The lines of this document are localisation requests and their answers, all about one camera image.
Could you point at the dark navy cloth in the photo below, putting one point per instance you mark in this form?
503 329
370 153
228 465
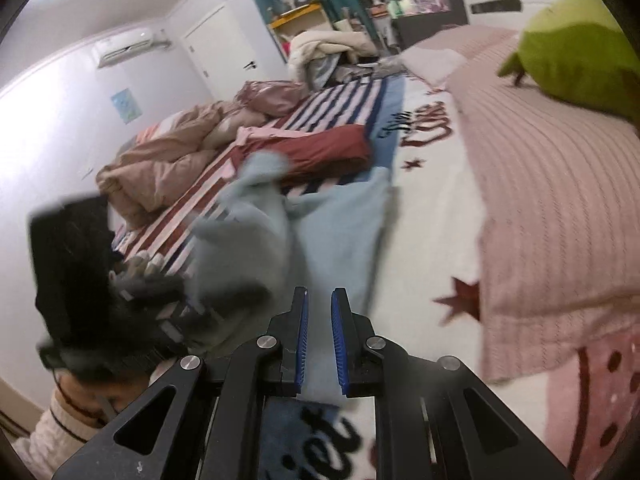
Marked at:
65 260

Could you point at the white air conditioner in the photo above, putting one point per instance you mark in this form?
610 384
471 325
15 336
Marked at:
130 47

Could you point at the pale green bag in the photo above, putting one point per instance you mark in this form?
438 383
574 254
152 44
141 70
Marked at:
400 6

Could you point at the white door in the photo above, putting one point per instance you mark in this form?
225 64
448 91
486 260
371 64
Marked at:
220 50

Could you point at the pile of beige clothes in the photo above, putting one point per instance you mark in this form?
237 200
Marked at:
325 47

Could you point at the large pink ribbed pillow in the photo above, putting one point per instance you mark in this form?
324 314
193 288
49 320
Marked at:
550 210

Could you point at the beige quilt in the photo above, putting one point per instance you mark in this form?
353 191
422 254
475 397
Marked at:
160 170

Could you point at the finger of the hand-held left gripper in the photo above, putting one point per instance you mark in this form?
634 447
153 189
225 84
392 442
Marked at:
150 290

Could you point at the yellow shelf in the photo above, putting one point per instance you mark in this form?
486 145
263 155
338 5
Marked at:
300 20

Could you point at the small pink ribbed pillow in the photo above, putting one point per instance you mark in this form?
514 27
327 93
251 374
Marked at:
440 55

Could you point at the pink garment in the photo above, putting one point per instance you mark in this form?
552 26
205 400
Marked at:
260 134

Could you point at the small blue wall poster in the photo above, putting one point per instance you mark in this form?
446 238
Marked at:
125 105

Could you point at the light blue garment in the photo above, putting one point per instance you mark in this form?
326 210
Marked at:
325 240

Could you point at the dark red garment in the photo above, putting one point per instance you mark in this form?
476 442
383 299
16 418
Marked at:
320 150

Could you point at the dark bookshelf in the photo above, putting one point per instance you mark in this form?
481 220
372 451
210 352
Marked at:
430 25

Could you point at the green avocado plush toy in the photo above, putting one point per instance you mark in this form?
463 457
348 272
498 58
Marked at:
580 55

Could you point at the pink dotted bed sheet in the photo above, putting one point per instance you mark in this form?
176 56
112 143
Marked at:
605 410

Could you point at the person's left forearm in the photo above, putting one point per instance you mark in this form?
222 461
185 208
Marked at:
50 435

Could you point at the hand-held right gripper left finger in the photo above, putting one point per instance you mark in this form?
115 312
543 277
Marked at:
302 340

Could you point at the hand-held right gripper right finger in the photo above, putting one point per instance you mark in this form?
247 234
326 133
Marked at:
338 340

